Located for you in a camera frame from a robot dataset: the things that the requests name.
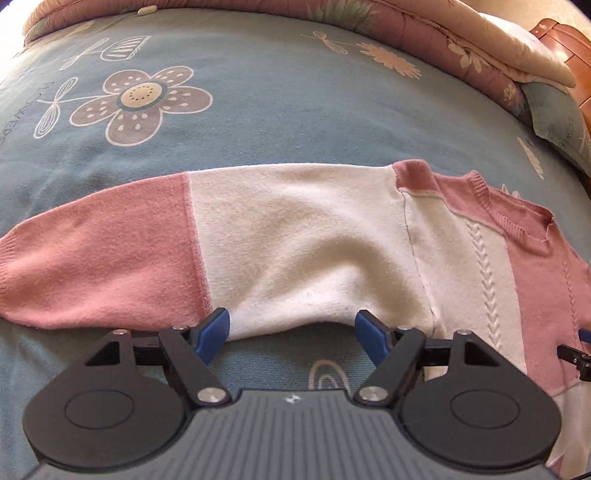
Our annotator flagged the pink and cream sweater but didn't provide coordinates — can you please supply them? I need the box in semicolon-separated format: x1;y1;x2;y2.
1;160;590;476

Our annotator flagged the folded pink floral quilt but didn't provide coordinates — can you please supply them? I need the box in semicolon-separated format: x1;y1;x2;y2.
22;0;578;126

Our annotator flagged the grey-green flower pillow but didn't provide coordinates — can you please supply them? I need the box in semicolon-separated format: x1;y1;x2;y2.
521;83;590;177

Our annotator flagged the blue floral bed sheet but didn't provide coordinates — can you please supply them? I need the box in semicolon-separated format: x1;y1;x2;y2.
0;6;591;480

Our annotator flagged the wooden headboard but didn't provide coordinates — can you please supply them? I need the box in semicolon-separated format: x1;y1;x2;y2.
531;18;591;128

